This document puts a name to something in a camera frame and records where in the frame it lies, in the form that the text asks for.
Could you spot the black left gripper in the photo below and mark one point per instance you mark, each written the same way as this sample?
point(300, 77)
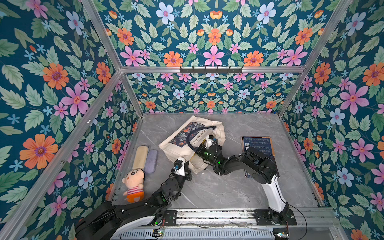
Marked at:
point(186, 175)

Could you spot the cream canvas tote bag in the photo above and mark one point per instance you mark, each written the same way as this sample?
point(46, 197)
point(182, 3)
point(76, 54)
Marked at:
point(194, 131)

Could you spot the dark blue book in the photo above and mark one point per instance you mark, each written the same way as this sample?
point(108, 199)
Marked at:
point(263, 144)

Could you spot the dark red stamp book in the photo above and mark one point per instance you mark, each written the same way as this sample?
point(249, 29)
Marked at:
point(247, 175)

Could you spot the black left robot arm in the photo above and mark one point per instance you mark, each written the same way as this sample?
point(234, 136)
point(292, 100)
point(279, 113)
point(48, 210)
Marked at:
point(108, 221)

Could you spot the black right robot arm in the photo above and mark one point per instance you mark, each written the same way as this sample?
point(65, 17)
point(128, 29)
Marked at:
point(258, 165)

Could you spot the purple fabric glasses case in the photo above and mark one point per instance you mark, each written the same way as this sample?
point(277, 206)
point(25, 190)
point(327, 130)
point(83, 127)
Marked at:
point(151, 162)

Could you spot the beige glasses case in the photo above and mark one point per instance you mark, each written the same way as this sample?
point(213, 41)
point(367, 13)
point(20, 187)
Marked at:
point(140, 157)

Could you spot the cartoon boy plush doll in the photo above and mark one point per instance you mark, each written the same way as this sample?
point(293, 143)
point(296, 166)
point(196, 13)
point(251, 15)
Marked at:
point(134, 181)

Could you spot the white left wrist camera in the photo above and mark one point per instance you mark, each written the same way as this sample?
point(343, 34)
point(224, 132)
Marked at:
point(179, 167)

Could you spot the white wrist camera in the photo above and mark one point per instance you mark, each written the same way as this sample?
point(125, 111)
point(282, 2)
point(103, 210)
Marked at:
point(179, 167)
point(211, 140)

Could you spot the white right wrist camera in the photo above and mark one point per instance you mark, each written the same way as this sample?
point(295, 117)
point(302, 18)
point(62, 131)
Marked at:
point(211, 140)

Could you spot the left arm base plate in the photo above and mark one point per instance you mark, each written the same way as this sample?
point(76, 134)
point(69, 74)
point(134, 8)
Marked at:
point(169, 218)

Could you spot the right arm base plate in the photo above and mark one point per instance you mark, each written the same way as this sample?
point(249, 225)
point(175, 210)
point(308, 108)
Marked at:
point(272, 218)

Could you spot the black hook rail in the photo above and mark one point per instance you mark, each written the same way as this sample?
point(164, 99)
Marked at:
point(208, 70)

